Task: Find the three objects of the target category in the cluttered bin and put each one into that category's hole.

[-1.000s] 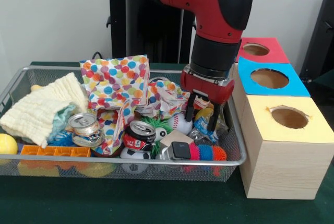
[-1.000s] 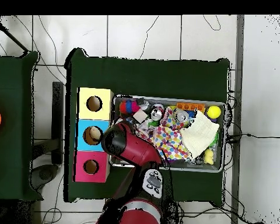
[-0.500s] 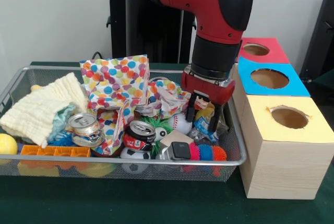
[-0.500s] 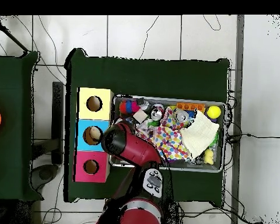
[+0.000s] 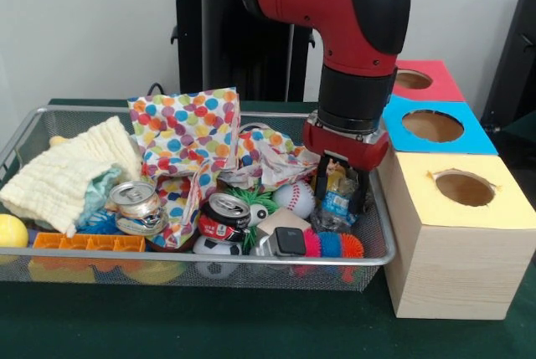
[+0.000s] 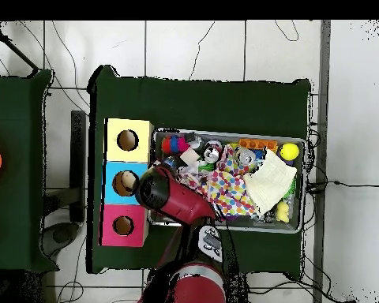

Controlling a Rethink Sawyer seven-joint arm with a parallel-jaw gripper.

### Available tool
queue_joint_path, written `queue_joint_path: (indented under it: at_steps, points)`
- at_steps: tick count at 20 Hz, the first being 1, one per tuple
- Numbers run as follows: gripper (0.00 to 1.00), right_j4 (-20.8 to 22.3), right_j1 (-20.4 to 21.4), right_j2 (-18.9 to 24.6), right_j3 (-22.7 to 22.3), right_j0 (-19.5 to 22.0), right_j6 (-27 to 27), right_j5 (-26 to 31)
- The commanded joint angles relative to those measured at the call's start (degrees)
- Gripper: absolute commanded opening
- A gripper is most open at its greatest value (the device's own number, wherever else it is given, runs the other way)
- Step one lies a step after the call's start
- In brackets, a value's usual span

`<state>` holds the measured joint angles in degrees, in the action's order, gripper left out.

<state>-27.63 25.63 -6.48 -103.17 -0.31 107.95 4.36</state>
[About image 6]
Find large polka dot cloth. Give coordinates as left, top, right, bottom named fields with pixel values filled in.
left=205, top=146, right=259, bottom=219

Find wooden box with three holes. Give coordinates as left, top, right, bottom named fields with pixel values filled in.
left=100, top=118, right=155, bottom=249

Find shallow clear bin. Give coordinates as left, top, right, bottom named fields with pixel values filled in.
left=147, top=128, right=307, bottom=234

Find crushed red can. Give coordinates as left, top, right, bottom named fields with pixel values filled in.
left=203, top=146, right=223, bottom=164

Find crushed silver can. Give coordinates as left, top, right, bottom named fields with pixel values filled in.
left=235, top=147, right=257, bottom=167

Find cream muslin cloth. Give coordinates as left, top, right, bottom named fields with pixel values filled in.
left=242, top=148, right=298, bottom=215

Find yellow ball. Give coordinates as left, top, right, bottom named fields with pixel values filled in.
left=280, top=142, right=301, bottom=162

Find yellow rubber duck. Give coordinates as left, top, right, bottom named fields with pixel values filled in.
left=275, top=200, right=291, bottom=223

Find black flat panel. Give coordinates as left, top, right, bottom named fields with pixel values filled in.
left=69, top=110, right=88, bottom=223

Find grey floor stand base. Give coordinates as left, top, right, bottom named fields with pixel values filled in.
left=40, top=188, right=83, bottom=256

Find green covered side table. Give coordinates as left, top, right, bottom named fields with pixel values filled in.
left=0, top=69, right=54, bottom=272

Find black floor cable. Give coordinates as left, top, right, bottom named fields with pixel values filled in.
left=305, top=178, right=379, bottom=195

